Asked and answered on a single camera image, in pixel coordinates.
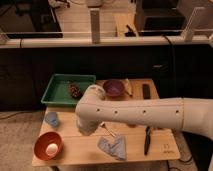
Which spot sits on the metal fork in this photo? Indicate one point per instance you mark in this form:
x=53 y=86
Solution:
x=103 y=125

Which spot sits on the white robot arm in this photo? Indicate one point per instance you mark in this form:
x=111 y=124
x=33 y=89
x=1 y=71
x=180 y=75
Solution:
x=193 y=115

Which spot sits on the purple bowl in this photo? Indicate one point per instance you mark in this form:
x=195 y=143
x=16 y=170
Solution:
x=113 y=88

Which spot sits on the yellow banana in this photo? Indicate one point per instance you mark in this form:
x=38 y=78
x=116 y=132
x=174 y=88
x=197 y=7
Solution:
x=128 y=87

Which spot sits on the brown pine cone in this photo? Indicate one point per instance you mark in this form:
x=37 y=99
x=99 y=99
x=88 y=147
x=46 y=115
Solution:
x=74 y=91

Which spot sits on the small black block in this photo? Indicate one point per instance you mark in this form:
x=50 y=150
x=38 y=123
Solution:
x=146 y=91

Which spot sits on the green plastic tray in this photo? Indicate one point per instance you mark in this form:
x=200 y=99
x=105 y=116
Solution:
x=57 y=92

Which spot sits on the blue grey cloth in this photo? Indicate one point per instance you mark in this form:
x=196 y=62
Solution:
x=117 y=149

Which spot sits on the red bowl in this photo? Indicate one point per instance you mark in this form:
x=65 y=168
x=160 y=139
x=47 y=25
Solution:
x=43 y=141

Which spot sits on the white egg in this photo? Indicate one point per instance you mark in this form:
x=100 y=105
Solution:
x=51 y=149

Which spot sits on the black handled knife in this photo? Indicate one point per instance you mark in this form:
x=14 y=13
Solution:
x=147 y=140

